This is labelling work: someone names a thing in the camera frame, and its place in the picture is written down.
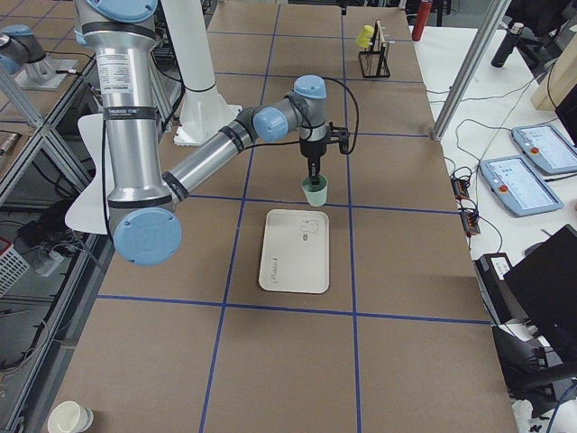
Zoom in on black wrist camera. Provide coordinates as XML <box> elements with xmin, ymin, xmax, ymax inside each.
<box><xmin>327</xmin><ymin>122</ymin><xmax>351</xmax><ymax>155</ymax></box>

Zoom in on paper cup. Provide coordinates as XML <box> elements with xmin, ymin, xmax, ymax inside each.
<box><xmin>47</xmin><ymin>401</ymin><xmax>94</xmax><ymax>433</ymax></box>

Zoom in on green cup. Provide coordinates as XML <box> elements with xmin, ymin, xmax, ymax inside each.
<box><xmin>301</xmin><ymin>175</ymin><xmax>328</xmax><ymax>207</ymax></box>

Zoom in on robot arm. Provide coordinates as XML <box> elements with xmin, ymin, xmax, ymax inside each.
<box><xmin>76</xmin><ymin>1</ymin><xmax>328</xmax><ymax>266</ymax></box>

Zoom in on cream rabbit tray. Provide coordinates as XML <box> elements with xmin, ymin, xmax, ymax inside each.
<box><xmin>259</xmin><ymin>209</ymin><xmax>330</xmax><ymax>294</ymax></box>

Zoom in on blue teach pendant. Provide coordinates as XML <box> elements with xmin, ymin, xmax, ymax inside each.
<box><xmin>480</xmin><ymin>155</ymin><xmax>563</xmax><ymax>217</ymax></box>
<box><xmin>511</xmin><ymin>124</ymin><xmax>576</xmax><ymax>175</ymax></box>

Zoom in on white chair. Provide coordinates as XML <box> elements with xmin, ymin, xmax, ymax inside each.
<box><xmin>65</xmin><ymin>114</ymin><xmax>106</xmax><ymax>235</ymax></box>

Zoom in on blue teach pendant near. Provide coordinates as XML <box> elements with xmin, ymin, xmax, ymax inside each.
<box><xmin>480</xmin><ymin>155</ymin><xmax>563</xmax><ymax>217</ymax></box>

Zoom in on red bottle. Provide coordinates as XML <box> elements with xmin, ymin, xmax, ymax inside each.
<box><xmin>411</xmin><ymin>0</ymin><xmax>433</xmax><ymax>41</ymax></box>

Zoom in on black laptop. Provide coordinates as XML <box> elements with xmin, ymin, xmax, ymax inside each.
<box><xmin>505</xmin><ymin>224</ymin><xmax>576</xmax><ymax>362</ymax></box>

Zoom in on aluminium frame post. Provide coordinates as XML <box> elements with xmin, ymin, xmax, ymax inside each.
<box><xmin>431</xmin><ymin>0</ymin><xmax>511</xmax><ymax>142</ymax></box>

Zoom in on blue teach pendant far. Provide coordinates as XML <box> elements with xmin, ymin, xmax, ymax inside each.
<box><xmin>511</xmin><ymin>124</ymin><xmax>576</xmax><ymax>175</ymax></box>

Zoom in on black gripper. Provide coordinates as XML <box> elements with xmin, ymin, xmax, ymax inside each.
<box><xmin>299</xmin><ymin>139</ymin><xmax>327</xmax><ymax>186</ymax></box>

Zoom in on black bottle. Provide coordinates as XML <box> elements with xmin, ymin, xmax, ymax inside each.
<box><xmin>490</xmin><ymin>22</ymin><xmax>525</xmax><ymax>68</ymax></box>

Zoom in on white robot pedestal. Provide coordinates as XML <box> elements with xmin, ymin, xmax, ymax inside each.
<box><xmin>161</xmin><ymin>0</ymin><xmax>242</xmax><ymax>146</ymax></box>

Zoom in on black wire cup rack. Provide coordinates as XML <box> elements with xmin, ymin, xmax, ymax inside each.
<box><xmin>358</xmin><ymin>19</ymin><xmax>391</xmax><ymax>78</ymax></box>

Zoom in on yellow cup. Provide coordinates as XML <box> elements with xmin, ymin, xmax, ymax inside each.
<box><xmin>355</xmin><ymin>24</ymin><xmax>374</xmax><ymax>50</ymax></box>

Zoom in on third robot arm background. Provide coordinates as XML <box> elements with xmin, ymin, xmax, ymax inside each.
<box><xmin>1</xmin><ymin>24</ymin><xmax>78</xmax><ymax>90</ymax></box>

